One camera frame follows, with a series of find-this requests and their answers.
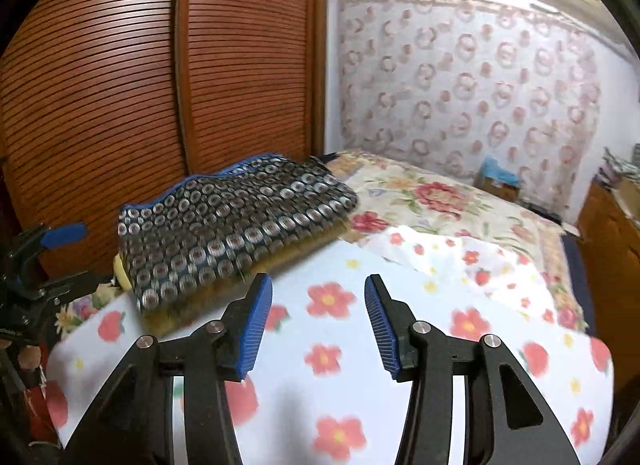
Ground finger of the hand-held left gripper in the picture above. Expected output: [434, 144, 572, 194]
[10, 224, 88, 266]
[35, 270, 98, 303]

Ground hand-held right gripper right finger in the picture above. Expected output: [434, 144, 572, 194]
[364, 274, 583, 465]

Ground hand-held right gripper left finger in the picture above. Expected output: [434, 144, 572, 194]
[60, 272, 275, 465]

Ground dark blue circle-patterned shirt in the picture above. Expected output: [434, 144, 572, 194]
[117, 154, 360, 316]

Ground white red-flowered blanket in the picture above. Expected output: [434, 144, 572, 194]
[47, 225, 616, 465]

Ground brown slatted wooden wardrobe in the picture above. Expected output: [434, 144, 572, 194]
[0, 0, 331, 286]

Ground small cardboard box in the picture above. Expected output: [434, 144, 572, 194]
[475, 172, 523, 203]

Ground wooden sideboard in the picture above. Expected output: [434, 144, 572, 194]
[575, 180, 640, 346]

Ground open cardboard box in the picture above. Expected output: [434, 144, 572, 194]
[615, 180, 640, 221]

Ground white pink ring-patterned curtain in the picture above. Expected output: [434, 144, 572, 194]
[335, 0, 640, 226]

